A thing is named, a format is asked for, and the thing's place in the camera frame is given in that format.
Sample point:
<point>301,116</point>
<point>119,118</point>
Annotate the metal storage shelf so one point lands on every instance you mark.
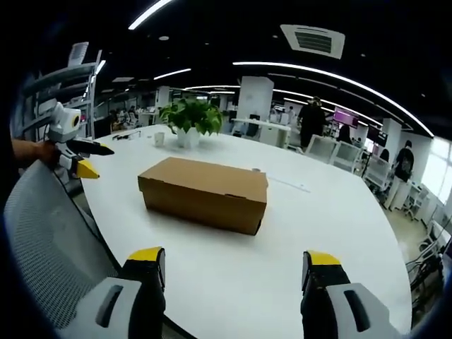
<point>60,95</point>

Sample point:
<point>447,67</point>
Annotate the purple screen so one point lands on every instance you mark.
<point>346,116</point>

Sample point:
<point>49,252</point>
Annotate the white cup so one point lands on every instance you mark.
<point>159,138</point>

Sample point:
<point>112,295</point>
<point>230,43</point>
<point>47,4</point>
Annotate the green potted plant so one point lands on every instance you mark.
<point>192,121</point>

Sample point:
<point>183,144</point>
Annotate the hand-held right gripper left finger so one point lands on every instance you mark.
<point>141,282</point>

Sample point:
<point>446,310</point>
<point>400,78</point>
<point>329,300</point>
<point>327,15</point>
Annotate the ceiling air conditioner vent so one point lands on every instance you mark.
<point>313,40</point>

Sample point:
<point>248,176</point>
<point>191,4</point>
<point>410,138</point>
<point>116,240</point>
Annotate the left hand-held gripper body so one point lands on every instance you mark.
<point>63,123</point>

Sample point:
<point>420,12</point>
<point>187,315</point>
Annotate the white office chair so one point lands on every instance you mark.
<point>347,155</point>
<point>321,146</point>

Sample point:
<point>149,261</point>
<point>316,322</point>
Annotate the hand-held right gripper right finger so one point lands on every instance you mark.
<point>325,289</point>

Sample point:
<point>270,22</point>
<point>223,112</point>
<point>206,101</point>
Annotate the black glasses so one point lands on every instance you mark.
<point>123,136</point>

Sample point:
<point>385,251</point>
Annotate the white pillar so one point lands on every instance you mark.
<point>256,102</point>

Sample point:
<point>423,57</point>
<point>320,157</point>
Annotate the brown cardboard shoe box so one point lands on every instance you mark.
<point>208,194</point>

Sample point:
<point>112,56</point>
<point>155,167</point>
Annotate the white round table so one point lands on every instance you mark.
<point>268,226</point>

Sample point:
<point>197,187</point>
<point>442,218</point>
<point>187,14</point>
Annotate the grey mesh office chair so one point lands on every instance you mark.
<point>49,240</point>

